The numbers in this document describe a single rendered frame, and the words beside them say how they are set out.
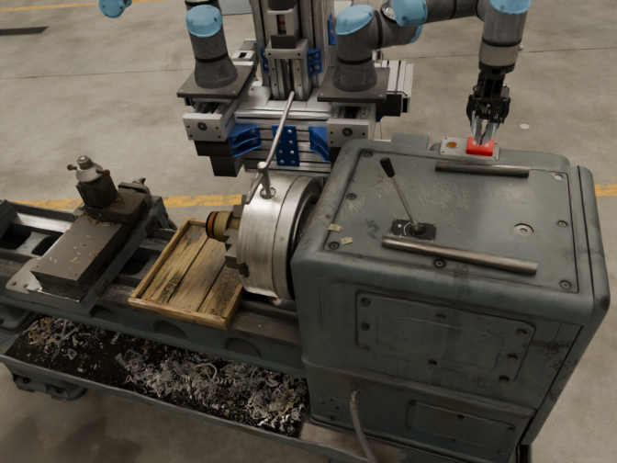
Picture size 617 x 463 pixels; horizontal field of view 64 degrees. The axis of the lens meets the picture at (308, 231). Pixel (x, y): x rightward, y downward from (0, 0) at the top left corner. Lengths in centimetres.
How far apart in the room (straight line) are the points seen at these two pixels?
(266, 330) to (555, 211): 75
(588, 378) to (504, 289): 153
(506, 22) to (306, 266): 60
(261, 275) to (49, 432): 154
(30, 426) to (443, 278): 201
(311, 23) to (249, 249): 95
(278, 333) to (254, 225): 34
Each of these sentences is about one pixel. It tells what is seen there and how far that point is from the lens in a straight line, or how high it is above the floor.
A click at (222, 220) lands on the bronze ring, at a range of 129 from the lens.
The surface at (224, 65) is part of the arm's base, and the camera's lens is 179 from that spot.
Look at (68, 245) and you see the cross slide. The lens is 163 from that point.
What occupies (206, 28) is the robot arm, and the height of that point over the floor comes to 136.
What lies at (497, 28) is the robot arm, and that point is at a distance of 107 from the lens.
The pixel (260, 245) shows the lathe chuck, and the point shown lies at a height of 117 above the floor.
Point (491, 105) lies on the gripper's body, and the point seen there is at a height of 140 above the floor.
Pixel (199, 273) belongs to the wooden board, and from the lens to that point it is 150.
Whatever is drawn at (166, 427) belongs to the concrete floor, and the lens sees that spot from 228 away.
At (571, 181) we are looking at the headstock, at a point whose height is 126.
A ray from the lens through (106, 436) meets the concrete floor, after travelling 236.
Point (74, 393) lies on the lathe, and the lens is 248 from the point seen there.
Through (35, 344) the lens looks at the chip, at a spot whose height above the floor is 54.
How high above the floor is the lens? 196
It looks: 44 degrees down
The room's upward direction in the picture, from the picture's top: 6 degrees counter-clockwise
